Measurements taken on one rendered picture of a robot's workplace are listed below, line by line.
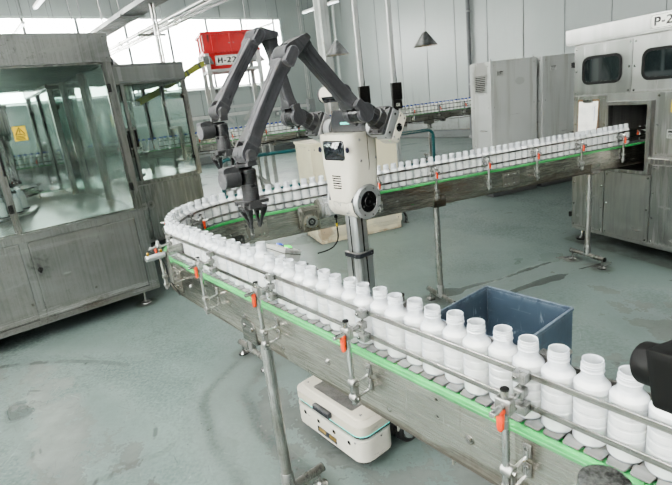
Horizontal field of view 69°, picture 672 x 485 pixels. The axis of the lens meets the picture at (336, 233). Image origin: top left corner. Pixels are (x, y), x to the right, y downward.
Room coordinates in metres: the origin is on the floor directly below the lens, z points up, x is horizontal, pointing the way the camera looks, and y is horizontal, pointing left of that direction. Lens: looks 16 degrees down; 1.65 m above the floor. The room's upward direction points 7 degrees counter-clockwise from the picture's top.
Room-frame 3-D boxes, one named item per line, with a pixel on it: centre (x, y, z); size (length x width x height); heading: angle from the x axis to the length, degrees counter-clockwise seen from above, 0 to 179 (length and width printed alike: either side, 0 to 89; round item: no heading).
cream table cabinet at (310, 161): (5.97, -0.23, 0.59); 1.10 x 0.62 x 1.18; 110
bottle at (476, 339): (0.94, -0.27, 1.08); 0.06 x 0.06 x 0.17
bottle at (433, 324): (1.03, -0.20, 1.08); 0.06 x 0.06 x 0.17
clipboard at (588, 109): (4.54, -2.42, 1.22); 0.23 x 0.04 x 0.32; 20
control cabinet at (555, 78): (7.57, -3.48, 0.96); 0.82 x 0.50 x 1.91; 110
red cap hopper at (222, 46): (8.36, 1.38, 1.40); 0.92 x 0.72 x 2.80; 110
